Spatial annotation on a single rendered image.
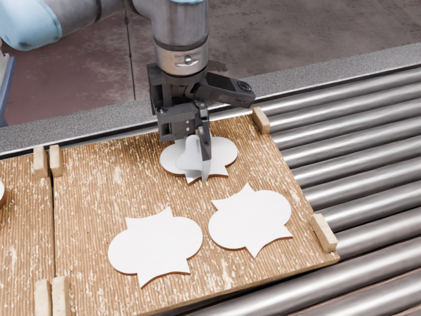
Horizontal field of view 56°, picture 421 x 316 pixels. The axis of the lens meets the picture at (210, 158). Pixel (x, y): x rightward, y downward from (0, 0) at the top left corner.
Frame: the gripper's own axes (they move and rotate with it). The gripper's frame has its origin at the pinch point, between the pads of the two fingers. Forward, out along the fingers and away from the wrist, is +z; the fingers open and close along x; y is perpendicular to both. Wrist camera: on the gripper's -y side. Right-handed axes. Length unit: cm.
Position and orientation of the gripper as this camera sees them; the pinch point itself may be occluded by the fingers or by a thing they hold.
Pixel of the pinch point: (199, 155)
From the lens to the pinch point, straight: 72.6
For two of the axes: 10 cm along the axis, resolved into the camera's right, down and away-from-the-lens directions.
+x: 2.8, 7.0, -6.5
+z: 0.0, 6.8, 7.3
